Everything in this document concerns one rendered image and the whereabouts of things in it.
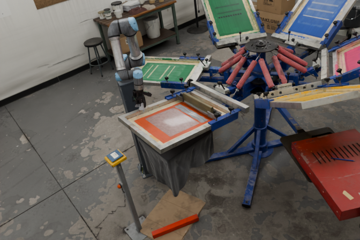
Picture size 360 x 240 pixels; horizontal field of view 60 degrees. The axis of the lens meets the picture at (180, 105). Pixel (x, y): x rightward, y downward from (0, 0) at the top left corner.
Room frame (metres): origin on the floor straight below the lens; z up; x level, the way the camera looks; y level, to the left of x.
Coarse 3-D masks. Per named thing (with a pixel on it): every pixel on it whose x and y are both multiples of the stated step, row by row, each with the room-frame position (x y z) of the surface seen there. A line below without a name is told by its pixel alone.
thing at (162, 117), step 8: (176, 104) 2.32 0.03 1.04; (184, 104) 2.31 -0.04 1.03; (160, 112) 2.19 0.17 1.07; (168, 112) 2.19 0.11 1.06; (176, 112) 2.18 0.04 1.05; (184, 112) 2.17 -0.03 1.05; (136, 120) 2.09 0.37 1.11; (144, 120) 2.08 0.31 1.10; (152, 120) 2.08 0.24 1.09; (160, 120) 2.07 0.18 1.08; (168, 120) 2.06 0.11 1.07; (144, 128) 1.96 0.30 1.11; (152, 128) 1.96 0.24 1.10
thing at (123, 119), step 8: (200, 96) 2.39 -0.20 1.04; (152, 104) 2.28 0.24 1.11; (160, 104) 2.30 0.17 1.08; (216, 104) 2.22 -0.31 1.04; (136, 112) 2.16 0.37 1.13; (144, 112) 2.20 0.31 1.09; (224, 112) 2.13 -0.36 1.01; (120, 120) 2.08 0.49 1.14; (128, 120) 2.04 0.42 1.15; (128, 128) 1.98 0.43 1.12; (136, 128) 1.92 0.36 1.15; (200, 128) 1.87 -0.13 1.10; (208, 128) 1.88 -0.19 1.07; (144, 136) 1.80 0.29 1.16; (184, 136) 1.77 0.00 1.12; (192, 136) 1.79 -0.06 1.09; (152, 144) 1.71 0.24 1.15; (168, 144) 1.69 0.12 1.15; (176, 144) 1.71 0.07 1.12; (160, 152) 1.63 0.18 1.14
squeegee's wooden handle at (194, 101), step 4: (184, 92) 2.36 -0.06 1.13; (184, 96) 2.33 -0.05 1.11; (188, 96) 2.29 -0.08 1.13; (192, 96) 2.27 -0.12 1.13; (184, 100) 2.33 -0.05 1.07; (188, 100) 2.28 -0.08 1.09; (192, 100) 2.24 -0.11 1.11; (196, 100) 2.20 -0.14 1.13; (200, 100) 2.19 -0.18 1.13; (192, 104) 2.24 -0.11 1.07; (196, 104) 2.20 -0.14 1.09; (200, 104) 2.15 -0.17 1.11; (204, 104) 2.12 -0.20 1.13; (208, 104) 2.11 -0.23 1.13; (200, 108) 2.15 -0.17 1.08; (204, 108) 2.12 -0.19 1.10; (208, 108) 2.08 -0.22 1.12; (212, 108) 2.06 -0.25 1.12; (212, 112) 2.06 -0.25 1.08
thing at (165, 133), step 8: (200, 112) 2.16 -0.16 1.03; (176, 120) 2.06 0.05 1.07; (184, 120) 2.05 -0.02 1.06; (192, 120) 2.04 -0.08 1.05; (208, 120) 2.03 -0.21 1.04; (160, 128) 1.95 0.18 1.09; (168, 128) 1.94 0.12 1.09; (176, 128) 1.94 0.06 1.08; (184, 128) 1.93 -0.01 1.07; (192, 128) 1.92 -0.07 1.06; (160, 136) 1.84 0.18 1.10; (168, 136) 1.83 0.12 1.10; (176, 136) 1.83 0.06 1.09
